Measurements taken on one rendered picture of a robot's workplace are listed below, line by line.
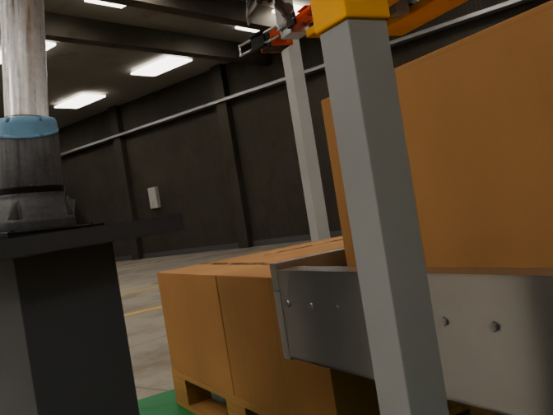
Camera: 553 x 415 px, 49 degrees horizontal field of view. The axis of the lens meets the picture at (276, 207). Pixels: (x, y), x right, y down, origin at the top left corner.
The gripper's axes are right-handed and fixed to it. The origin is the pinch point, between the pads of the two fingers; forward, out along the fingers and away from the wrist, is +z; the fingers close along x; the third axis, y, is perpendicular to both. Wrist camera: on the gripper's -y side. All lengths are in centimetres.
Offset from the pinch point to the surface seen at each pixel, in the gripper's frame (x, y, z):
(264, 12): 366, -694, -257
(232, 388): -23, -21, 112
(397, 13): 0, 60, 17
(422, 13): 9, 59, 17
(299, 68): 166, -271, -56
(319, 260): -23, 49, 69
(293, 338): -34, 52, 84
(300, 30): 1.2, 16.3, 6.5
